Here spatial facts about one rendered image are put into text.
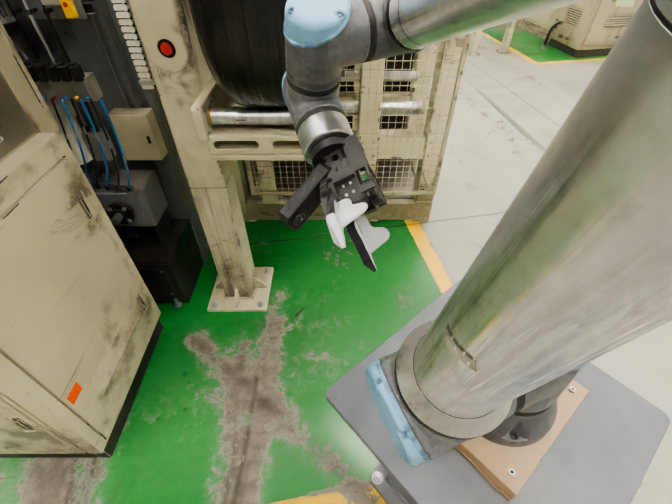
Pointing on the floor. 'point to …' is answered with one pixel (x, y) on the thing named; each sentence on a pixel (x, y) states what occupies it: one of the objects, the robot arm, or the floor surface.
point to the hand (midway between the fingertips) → (357, 264)
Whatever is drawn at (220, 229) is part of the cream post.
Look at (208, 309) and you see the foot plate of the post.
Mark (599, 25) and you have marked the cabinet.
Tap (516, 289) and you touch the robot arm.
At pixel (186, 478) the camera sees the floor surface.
